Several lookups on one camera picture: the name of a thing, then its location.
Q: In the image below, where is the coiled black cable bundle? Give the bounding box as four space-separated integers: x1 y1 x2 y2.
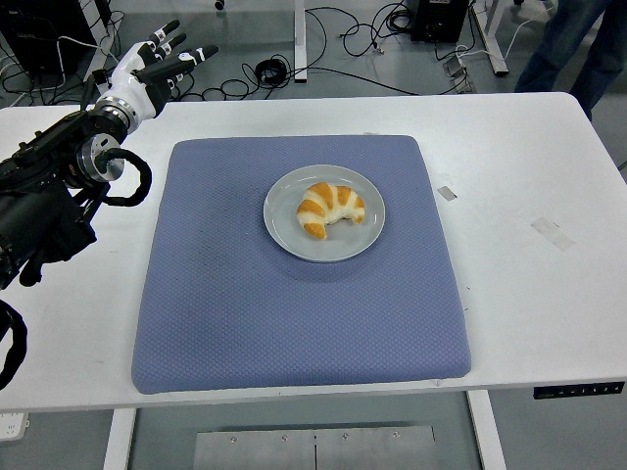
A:
254 57 288 85

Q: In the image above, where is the grey round plate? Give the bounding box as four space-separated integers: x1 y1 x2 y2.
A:
263 164 387 264

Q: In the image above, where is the white desk frame leg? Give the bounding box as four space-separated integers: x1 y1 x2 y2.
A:
80 0 121 74
292 0 310 83
468 0 510 77

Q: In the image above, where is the large clear tape piece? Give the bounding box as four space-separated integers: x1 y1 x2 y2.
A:
530 215 577 253

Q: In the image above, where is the white table leg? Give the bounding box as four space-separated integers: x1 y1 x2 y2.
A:
103 407 139 470
465 390 507 470

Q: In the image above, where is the white wall power socket strip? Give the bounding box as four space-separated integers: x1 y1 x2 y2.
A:
0 412 30 442

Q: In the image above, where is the person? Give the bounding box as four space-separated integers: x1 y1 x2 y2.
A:
513 0 627 123

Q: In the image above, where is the long black floor cable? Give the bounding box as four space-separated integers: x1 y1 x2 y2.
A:
286 67 423 97

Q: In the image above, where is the large black computer case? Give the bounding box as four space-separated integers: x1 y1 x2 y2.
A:
0 0 98 75

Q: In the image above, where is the small black computer case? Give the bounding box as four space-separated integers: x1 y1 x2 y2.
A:
410 0 470 43

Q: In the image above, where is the blue quilted mat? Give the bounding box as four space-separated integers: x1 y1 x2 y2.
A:
130 135 473 396

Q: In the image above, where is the croissant bread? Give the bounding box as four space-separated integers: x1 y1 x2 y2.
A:
295 181 366 241

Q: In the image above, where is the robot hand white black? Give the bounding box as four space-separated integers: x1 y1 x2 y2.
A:
100 19 219 121

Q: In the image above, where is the black table control panel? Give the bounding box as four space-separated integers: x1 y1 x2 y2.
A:
532 381 626 400

